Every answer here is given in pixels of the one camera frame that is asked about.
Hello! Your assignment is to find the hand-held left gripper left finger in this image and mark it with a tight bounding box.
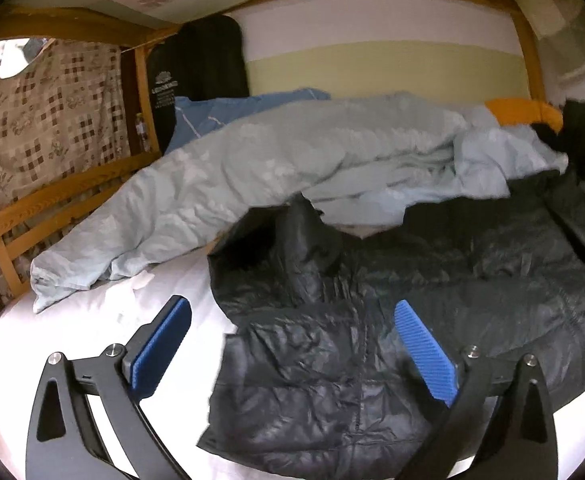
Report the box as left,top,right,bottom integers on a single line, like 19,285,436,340
25,296,193,480

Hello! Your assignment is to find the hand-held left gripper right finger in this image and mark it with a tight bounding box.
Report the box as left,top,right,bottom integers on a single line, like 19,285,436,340
394,300,559,480

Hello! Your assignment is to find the black puffer jacket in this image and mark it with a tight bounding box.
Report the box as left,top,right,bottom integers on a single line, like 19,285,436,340
197,170,585,466

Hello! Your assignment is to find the white bed sheet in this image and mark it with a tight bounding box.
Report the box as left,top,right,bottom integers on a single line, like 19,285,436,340
0,225,585,480

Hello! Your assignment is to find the light blue duvet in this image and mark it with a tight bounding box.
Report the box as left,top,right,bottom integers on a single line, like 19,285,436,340
30,91,571,313

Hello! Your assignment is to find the blue pillow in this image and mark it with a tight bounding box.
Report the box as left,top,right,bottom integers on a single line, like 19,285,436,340
165,88,332,153

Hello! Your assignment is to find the orange pillow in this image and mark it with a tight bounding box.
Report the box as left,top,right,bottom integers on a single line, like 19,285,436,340
485,97,564,136

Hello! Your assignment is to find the brown checkered curtain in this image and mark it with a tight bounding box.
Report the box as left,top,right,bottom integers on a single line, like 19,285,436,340
0,37,140,241

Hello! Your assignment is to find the black hanging bag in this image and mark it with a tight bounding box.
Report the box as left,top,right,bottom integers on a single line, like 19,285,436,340
146,14,250,156

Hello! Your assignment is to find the wooden bed frame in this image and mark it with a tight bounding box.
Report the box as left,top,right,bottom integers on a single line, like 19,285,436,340
0,0,548,321

